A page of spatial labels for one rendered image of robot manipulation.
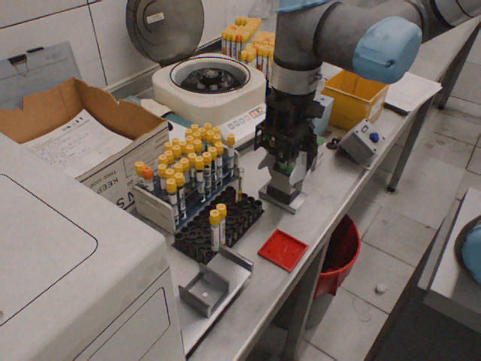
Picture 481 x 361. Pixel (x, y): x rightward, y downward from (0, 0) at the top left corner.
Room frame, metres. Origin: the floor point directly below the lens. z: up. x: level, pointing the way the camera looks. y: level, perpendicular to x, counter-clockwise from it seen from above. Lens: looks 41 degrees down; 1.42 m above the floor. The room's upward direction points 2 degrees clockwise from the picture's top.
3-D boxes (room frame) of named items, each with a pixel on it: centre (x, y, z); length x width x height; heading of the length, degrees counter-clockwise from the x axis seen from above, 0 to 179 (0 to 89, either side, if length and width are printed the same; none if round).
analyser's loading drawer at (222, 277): (0.28, 0.06, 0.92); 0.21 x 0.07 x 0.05; 146
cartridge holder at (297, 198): (0.56, -0.09, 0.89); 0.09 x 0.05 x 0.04; 55
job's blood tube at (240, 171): (0.52, 0.00, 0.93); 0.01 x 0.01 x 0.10; 57
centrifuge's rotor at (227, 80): (0.86, 0.09, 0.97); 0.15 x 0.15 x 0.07
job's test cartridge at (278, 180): (0.56, -0.09, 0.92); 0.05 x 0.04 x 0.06; 55
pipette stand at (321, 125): (0.77, -0.17, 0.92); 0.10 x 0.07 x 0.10; 148
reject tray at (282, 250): (0.42, -0.08, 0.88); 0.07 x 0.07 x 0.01; 56
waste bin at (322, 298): (0.85, -0.23, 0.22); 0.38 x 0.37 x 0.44; 146
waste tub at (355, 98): (0.89, -0.28, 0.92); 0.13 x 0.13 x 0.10; 53
